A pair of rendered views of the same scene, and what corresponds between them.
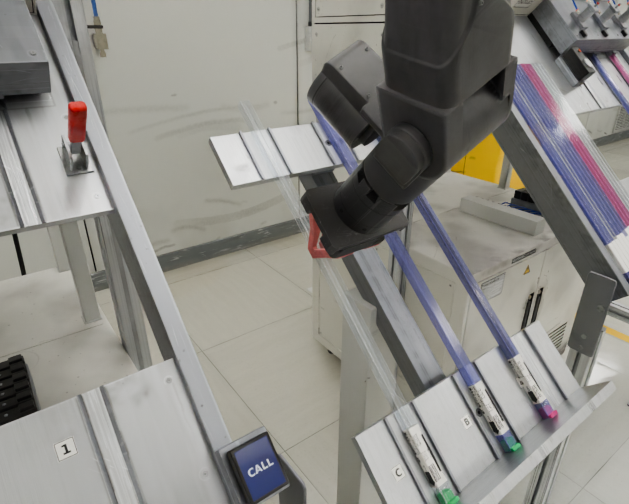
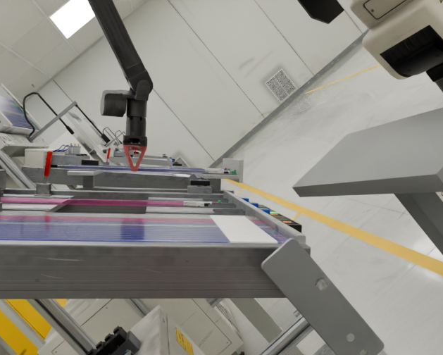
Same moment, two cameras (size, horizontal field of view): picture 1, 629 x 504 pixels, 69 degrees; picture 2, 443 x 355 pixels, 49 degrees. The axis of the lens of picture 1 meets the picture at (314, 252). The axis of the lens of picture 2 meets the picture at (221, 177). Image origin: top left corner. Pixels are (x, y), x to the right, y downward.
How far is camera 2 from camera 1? 1.18 m
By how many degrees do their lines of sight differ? 57
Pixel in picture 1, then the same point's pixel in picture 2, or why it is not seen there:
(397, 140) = (142, 82)
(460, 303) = not seen: hidden behind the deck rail
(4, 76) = (0, 178)
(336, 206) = (132, 134)
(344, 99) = (115, 101)
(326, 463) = not seen: outside the picture
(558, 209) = (153, 181)
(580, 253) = (175, 184)
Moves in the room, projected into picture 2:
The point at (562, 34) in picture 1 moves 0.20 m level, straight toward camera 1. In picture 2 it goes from (72, 160) to (82, 146)
